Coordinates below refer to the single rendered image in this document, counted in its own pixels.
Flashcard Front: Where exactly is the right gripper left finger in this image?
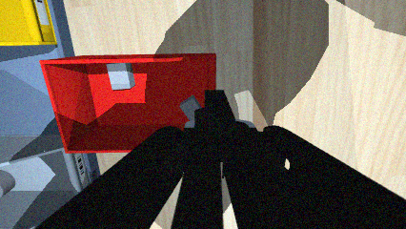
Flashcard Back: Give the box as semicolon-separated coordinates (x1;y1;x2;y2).
34;90;224;229

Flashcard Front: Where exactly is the red bin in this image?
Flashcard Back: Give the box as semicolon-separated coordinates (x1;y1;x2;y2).
39;53;216;154

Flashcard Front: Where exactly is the grey open bin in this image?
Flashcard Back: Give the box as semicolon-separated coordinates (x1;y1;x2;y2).
0;135;91;229

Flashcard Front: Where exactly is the dark grey metal shelf frame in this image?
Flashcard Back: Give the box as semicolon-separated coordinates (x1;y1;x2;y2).
0;0;101;183

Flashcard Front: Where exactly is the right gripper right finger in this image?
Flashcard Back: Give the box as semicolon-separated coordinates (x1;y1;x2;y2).
214;90;406;229

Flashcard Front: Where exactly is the yellow open bin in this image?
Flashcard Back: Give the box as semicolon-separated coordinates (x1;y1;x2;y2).
0;0;57;46

